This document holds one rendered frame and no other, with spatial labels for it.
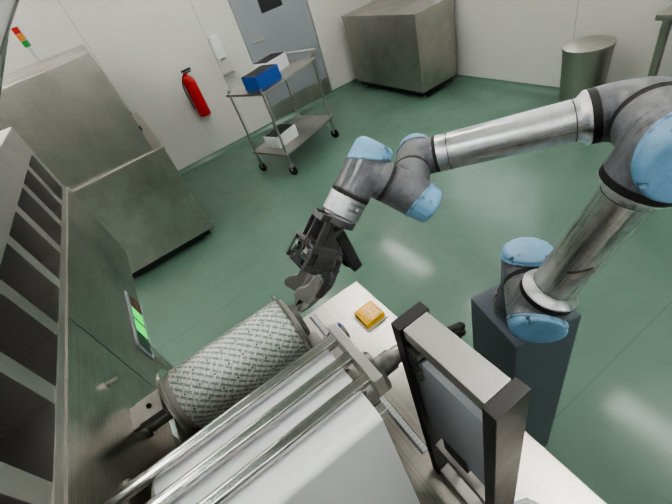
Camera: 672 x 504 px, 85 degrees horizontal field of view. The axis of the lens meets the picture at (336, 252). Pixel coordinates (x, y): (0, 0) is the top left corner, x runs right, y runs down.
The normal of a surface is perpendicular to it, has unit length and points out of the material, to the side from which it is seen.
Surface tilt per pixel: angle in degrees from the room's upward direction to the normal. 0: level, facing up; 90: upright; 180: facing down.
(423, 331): 0
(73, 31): 90
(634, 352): 0
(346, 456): 90
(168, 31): 90
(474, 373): 0
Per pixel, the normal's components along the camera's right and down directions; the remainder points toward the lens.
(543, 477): -0.27, -0.72
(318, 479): 0.53, 0.45
